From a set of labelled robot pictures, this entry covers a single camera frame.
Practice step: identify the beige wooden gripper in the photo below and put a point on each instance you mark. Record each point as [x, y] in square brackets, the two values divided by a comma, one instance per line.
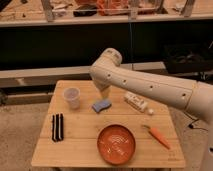
[105, 93]

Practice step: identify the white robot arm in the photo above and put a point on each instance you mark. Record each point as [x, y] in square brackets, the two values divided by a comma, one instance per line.
[194, 97]

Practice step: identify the orange ceramic bowl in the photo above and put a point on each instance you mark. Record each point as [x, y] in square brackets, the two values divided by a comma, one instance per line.
[116, 144]

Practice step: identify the blue sponge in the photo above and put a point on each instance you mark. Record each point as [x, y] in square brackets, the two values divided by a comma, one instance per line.
[100, 105]

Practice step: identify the white tube bottle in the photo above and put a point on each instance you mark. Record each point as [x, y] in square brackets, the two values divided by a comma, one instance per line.
[138, 103]

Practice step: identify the orange carrot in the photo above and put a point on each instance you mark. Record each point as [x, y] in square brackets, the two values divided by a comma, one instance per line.
[158, 136]

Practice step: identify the wooden shelf bench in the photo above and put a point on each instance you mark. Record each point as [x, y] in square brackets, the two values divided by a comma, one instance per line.
[28, 86]

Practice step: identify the orange object on shelf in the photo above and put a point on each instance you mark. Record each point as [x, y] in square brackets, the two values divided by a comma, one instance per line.
[112, 7]

